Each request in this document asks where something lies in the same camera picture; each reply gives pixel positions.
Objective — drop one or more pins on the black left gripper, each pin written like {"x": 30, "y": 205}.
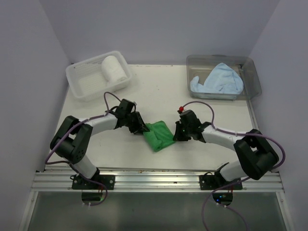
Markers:
{"x": 140, "y": 127}

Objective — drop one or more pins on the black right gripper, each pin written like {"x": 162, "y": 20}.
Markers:
{"x": 178, "y": 136}

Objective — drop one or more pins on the green towel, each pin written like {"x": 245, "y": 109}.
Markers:
{"x": 159, "y": 136}

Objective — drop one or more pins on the white towel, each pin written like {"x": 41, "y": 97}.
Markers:
{"x": 112, "y": 70}

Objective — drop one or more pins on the white plastic basket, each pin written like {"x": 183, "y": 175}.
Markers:
{"x": 86, "y": 79}

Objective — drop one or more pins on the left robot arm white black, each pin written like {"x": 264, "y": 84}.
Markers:
{"x": 72, "y": 139}

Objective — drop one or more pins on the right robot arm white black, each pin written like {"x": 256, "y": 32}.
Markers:
{"x": 255, "y": 155}

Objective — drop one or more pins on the light blue towel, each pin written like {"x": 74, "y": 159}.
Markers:
{"x": 221, "y": 80}

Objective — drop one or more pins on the grey transparent plastic bin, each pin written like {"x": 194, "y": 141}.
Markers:
{"x": 202, "y": 65}

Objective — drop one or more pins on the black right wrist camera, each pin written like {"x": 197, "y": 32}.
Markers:
{"x": 189, "y": 119}

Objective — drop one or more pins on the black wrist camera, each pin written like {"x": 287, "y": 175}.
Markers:
{"x": 189, "y": 119}
{"x": 125, "y": 108}

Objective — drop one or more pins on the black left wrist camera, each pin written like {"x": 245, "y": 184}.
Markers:
{"x": 125, "y": 108}

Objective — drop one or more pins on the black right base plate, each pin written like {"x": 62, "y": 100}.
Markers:
{"x": 210, "y": 181}

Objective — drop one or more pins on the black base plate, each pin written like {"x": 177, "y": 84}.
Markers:
{"x": 98, "y": 183}
{"x": 210, "y": 181}

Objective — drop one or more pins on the aluminium mounting rail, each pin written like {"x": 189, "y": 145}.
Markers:
{"x": 57, "y": 179}

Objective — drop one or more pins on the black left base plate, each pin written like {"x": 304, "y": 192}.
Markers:
{"x": 98, "y": 183}

